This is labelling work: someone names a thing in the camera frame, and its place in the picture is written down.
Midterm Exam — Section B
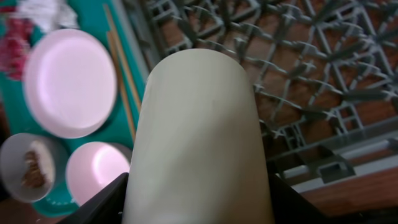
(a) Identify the cream white cup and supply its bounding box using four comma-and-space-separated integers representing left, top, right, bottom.
122, 49, 274, 223

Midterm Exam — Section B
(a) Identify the teal plastic tray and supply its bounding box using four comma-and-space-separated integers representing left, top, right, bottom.
1, 0, 146, 218

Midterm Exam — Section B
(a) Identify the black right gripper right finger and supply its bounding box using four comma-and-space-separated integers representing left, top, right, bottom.
269, 174, 330, 224

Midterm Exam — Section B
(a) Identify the red foil wrapper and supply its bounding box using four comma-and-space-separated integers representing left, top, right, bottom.
1, 6, 34, 81

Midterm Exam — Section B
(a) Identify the grey bowl with rice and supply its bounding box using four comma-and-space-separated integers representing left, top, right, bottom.
1, 133, 69, 203

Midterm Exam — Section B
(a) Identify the pink white bowl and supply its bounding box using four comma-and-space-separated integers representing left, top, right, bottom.
65, 141, 132, 206

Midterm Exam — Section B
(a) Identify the white round plate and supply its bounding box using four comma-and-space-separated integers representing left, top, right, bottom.
22, 29, 118, 139

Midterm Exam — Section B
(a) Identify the grey dishwasher rack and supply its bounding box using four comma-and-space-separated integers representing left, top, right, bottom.
113, 0, 397, 193

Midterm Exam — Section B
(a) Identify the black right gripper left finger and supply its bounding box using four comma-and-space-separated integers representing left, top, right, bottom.
58, 172, 129, 224

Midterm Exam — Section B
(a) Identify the white napkin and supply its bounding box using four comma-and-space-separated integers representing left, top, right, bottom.
16, 0, 80, 33

